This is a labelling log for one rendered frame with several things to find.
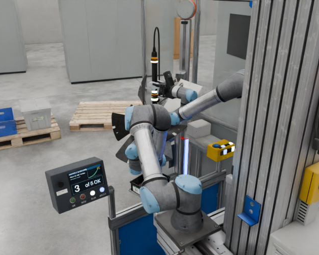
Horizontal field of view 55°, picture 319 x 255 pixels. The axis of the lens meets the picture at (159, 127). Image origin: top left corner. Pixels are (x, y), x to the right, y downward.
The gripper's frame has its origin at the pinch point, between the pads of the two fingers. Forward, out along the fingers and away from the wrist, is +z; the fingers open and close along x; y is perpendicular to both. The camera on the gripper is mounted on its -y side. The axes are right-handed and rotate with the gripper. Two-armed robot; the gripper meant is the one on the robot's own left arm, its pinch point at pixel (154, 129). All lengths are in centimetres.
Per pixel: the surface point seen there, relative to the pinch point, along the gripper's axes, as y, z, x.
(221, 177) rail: -41, 13, 40
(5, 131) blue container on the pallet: 274, 128, 67
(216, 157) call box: -39.3, 4.4, 20.5
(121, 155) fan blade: 24.9, -4.3, 18.4
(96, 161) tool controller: 8, -60, -8
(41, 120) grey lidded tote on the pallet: 239, 164, 64
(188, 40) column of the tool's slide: -7, 80, -46
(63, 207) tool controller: 18, -79, 6
